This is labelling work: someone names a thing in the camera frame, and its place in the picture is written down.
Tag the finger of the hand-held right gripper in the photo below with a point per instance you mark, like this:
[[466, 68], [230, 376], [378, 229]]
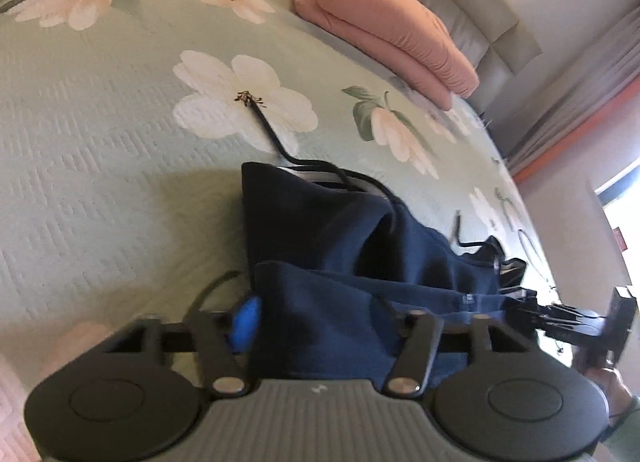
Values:
[[555, 322]]

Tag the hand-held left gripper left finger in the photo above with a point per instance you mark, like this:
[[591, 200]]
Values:
[[245, 327]]

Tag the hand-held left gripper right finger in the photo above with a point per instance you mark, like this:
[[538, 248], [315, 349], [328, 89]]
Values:
[[419, 344]]

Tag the navy striped zip hoodie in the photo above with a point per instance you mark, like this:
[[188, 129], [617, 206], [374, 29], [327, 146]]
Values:
[[360, 267]]

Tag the person's right forearm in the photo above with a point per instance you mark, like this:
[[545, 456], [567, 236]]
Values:
[[627, 434]]

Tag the person's right hand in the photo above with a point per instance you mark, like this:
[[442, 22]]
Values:
[[616, 394]]

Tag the window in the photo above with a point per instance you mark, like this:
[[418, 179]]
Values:
[[625, 202]]

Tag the grey curtain with orange edge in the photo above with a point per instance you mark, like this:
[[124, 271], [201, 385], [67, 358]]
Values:
[[575, 107]]

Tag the bed with floral bedspread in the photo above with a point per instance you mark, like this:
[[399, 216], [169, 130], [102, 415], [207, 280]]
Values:
[[100, 142]]

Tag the folded pink blanket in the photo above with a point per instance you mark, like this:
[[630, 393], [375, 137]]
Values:
[[380, 22]]

